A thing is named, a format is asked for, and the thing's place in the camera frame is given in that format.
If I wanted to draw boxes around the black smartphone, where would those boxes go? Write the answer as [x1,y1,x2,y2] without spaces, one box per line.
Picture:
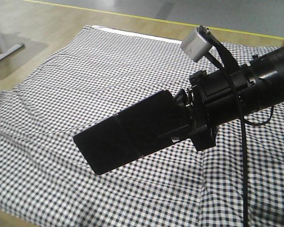
[73,89,191,175]

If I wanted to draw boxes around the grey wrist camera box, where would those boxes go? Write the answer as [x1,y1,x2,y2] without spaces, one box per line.
[180,26,213,62]

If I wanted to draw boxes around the black camera cable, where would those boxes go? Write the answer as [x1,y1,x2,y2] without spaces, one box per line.
[203,27,275,227]

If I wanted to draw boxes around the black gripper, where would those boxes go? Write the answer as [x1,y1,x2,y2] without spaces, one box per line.
[174,70,260,151]

